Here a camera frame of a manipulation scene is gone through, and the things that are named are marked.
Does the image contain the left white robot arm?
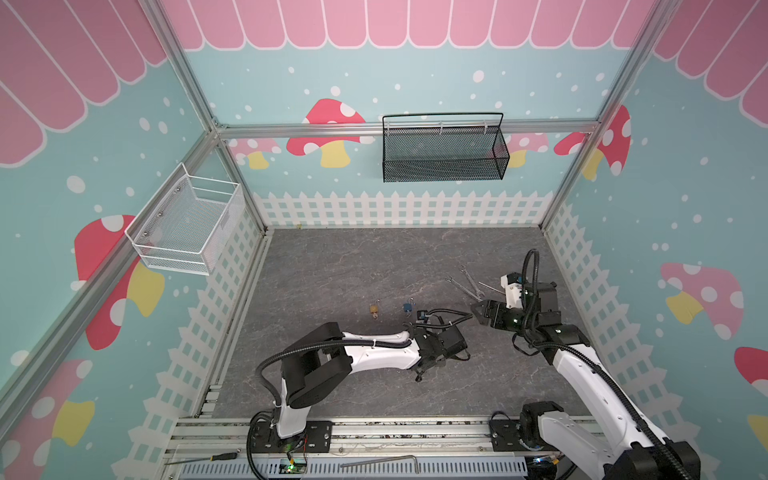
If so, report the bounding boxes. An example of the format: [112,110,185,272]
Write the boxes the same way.
[255,308,472,442]

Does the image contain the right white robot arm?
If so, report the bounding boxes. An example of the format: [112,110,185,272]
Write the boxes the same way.
[472,249,702,479]

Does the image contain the silver hex key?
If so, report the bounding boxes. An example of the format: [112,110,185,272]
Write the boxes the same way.
[478,282,505,295]

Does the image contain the large hex key front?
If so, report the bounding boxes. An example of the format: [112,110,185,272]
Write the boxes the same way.
[339,455,421,475]

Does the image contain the short silver wrench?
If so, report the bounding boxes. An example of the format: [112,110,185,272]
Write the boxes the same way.
[460,266,485,301]

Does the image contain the long silver wrench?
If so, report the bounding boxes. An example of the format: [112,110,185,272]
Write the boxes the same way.
[447,277,482,302]

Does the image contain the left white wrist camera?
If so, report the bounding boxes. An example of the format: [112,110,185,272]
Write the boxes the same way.
[416,310,432,325]

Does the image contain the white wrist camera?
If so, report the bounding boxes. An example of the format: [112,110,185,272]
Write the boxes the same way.
[500,272,525,309]
[416,310,432,325]

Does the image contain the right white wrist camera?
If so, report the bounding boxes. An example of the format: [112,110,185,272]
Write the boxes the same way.
[500,272,525,309]

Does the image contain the black mesh wall basket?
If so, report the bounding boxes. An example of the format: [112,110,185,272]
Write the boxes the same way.
[381,112,510,183]

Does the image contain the screwdriver on rail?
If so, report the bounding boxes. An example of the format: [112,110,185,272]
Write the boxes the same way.
[166,451,239,466]

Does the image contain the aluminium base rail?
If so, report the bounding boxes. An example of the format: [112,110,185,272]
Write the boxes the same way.
[161,415,655,480]

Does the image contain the white wire wall basket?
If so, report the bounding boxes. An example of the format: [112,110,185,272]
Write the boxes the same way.
[125,164,245,276]

